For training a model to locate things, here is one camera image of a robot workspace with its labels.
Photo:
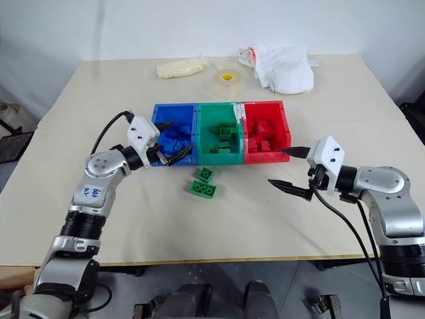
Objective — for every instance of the clear adhesive tape roll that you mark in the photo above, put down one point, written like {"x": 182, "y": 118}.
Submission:
{"x": 227, "y": 83}

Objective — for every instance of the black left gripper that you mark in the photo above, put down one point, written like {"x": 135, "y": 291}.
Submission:
{"x": 155, "y": 155}

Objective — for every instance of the dark rounded robot leg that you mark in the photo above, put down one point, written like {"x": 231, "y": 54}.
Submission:
{"x": 260, "y": 299}
{"x": 186, "y": 300}

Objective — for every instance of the wooden board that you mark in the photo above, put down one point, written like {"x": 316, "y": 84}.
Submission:
{"x": 16, "y": 277}

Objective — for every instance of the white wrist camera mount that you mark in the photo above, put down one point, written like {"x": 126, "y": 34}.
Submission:
{"x": 143, "y": 132}
{"x": 328, "y": 156}

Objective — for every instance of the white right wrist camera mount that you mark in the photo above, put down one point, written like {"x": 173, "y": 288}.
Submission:
{"x": 328, "y": 156}

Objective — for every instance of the small green building block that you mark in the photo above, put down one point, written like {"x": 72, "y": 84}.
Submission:
{"x": 205, "y": 174}

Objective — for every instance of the black mesh object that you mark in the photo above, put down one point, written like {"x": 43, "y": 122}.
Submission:
{"x": 13, "y": 146}

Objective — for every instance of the white plastic bag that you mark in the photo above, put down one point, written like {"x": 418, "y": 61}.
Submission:
{"x": 285, "y": 68}

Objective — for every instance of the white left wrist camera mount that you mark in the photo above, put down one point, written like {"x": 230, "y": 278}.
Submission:
{"x": 143, "y": 132}

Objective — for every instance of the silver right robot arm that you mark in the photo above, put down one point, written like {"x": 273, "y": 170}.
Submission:
{"x": 388, "y": 206}

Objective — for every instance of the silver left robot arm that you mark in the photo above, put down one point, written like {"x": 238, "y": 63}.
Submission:
{"x": 99, "y": 196}

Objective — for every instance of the pile of blue blocks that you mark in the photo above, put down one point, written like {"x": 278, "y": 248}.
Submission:
{"x": 176, "y": 139}

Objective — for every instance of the black case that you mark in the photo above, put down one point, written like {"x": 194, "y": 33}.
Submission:
{"x": 413, "y": 118}

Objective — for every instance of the long green building block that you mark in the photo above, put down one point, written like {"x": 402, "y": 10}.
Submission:
{"x": 202, "y": 189}

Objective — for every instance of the red plastic bin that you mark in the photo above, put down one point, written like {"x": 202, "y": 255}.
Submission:
{"x": 265, "y": 129}

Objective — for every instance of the green plastic bin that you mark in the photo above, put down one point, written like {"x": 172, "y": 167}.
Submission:
{"x": 219, "y": 133}

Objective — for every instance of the blue plastic bin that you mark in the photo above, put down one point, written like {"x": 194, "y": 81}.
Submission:
{"x": 172, "y": 133}

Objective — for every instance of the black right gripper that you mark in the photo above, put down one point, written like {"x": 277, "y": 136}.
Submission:
{"x": 317, "y": 177}

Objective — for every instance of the cream plastic packet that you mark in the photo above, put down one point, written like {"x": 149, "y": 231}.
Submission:
{"x": 181, "y": 68}

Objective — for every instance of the pile of red blocks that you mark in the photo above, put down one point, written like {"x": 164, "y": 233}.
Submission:
{"x": 265, "y": 136}

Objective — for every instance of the white tape strip on bin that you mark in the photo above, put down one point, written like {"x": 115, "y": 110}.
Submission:
{"x": 238, "y": 112}

